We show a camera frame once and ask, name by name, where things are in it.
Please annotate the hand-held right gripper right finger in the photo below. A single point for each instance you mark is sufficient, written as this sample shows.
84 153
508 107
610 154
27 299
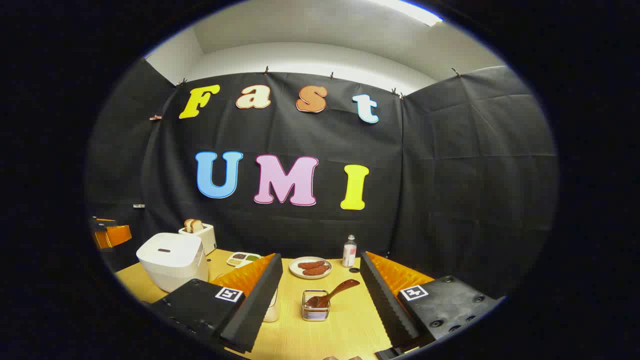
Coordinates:
385 300

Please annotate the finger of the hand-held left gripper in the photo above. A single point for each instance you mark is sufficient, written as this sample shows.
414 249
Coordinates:
102 224
114 236

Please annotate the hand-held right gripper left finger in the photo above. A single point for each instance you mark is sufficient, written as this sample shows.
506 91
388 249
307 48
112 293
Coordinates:
257 300

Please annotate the dark wooden spoon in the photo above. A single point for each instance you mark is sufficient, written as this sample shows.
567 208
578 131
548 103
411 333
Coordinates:
337 291

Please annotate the white rice cooker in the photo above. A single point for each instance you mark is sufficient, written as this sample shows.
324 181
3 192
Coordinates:
170 260

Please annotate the clear glass tray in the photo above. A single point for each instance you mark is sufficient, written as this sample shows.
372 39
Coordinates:
272 310

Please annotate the white divided grain dish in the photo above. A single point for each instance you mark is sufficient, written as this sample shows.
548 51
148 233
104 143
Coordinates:
243 259

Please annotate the white round plate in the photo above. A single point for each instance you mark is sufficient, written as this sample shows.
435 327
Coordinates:
295 272

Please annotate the clear bottle with pink label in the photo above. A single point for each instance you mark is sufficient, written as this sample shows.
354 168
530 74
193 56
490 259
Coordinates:
349 255

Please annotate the red-brown sausage piece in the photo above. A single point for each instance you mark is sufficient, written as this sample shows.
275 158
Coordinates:
311 264
317 271

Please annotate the toasted bread slice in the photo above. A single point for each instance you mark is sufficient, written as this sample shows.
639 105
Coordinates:
188 225
198 226

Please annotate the white toaster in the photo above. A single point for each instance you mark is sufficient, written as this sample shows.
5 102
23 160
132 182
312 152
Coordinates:
207 240

